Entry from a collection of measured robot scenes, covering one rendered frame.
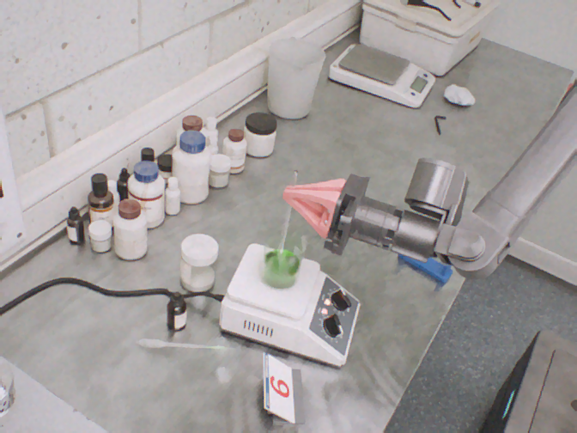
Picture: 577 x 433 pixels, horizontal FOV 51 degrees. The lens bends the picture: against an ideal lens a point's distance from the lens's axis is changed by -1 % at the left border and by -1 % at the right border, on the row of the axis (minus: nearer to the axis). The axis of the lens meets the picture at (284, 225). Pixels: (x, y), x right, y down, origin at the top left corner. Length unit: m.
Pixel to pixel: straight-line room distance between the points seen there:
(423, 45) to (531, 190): 1.08
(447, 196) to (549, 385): 0.91
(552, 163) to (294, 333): 0.42
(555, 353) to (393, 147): 0.67
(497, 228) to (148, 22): 0.72
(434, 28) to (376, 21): 0.18
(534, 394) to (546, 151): 0.90
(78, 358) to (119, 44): 0.53
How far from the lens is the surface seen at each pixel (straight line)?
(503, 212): 0.76
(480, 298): 2.28
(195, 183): 1.15
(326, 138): 1.42
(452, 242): 0.74
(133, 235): 1.03
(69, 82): 1.07
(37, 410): 0.90
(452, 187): 0.79
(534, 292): 2.41
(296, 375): 0.93
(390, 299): 1.08
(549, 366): 1.67
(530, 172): 0.79
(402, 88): 1.64
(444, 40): 1.77
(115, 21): 1.11
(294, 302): 0.91
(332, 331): 0.93
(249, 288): 0.91
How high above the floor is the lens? 1.51
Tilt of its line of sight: 41 degrees down
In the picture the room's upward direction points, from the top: 11 degrees clockwise
